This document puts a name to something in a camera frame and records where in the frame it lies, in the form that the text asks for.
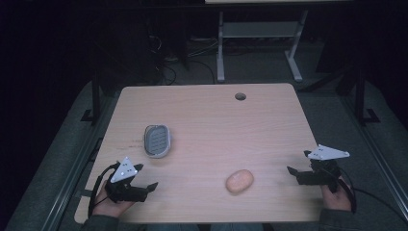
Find grey soap dish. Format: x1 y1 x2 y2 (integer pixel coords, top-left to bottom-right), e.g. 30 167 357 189
142 123 173 160

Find white metal stand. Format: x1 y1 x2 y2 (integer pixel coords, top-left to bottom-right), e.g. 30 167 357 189
216 9 310 84

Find person's right hand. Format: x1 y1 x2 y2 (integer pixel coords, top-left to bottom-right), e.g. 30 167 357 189
319 185 352 213

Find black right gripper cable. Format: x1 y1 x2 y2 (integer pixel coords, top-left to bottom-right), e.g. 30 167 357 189
336 174 408 223

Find black floor cables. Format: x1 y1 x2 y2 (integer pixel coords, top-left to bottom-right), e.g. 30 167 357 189
145 33 217 87

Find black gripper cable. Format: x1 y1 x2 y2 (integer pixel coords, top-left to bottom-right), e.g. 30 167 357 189
336 174 408 223
87 161 121 219

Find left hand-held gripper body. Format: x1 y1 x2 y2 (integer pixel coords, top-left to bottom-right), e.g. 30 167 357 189
105 156 149 203

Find person's left hand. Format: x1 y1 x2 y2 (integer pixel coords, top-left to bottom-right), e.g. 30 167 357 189
92 180 136 219

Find black metal stand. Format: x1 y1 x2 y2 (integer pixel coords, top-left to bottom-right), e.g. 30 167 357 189
80 68 104 127
351 68 382 127

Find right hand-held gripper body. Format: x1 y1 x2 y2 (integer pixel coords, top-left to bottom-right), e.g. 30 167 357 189
296 143 351 193

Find grey metal floor rail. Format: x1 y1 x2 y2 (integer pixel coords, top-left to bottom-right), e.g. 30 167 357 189
339 94 408 214
40 92 121 231

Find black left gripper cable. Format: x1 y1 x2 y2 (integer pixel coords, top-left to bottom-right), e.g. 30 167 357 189
87 161 121 219

